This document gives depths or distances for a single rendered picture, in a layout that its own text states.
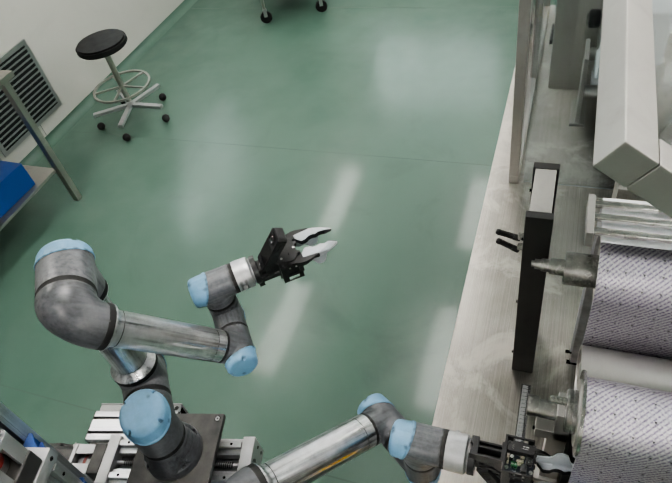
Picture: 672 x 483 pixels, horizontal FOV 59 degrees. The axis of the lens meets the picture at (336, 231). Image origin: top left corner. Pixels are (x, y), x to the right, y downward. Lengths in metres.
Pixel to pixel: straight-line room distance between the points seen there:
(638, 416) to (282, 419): 1.76
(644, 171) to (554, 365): 1.18
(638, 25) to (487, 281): 1.24
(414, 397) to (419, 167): 1.47
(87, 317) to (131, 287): 2.11
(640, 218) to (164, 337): 0.94
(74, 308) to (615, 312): 1.00
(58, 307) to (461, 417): 0.93
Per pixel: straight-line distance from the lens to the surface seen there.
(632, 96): 0.49
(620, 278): 1.15
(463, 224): 3.15
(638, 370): 1.23
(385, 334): 2.73
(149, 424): 1.51
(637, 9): 0.61
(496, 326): 1.65
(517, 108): 1.84
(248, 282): 1.41
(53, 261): 1.32
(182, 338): 1.32
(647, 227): 1.17
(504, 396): 1.54
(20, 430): 1.40
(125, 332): 1.27
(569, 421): 1.11
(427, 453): 1.22
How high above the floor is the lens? 2.25
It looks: 45 degrees down
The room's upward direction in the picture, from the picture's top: 13 degrees counter-clockwise
